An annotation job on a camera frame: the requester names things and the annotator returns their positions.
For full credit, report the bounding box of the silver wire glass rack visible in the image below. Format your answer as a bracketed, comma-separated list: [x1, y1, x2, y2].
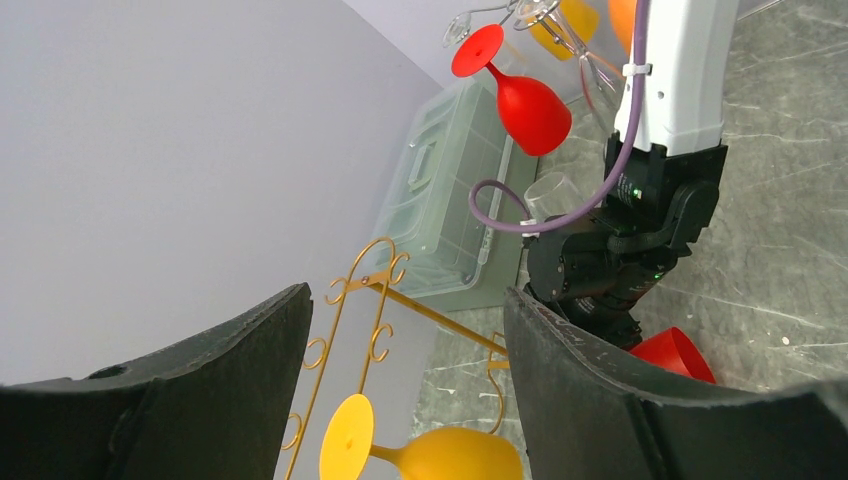
[450, 0, 561, 33]

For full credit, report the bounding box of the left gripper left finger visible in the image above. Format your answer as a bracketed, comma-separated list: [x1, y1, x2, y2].
[1, 283, 313, 479]

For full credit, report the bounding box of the clear glass with red dots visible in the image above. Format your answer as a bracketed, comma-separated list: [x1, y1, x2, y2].
[523, 171, 584, 222]

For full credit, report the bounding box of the clear stemless glass front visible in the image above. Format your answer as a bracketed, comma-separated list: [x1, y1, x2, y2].
[442, 12, 472, 48]

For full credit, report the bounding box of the clear plastic storage box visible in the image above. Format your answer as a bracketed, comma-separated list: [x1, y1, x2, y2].
[374, 79, 538, 312]

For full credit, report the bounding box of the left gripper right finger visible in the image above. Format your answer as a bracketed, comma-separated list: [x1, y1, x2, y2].
[503, 288, 847, 479]

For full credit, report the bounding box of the orange goblet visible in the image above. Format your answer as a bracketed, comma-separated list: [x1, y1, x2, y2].
[607, 0, 638, 54]

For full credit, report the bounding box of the red goblet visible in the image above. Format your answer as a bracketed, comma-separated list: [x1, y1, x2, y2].
[629, 327, 716, 384]
[451, 24, 572, 156]

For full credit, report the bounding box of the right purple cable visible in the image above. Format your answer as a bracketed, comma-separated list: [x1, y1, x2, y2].
[467, 0, 654, 236]

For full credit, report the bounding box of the red goblet back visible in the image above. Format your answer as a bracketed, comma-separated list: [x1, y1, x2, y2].
[629, 327, 716, 384]

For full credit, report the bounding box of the tall clear flute glass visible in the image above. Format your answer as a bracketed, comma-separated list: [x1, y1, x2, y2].
[514, 24, 623, 134]

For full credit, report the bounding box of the yellow goblet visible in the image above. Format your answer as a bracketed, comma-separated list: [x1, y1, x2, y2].
[319, 394, 523, 480]
[523, 0, 600, 61]

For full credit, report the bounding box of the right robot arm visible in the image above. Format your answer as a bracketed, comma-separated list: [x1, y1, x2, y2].
[524, 1, 738, 350]

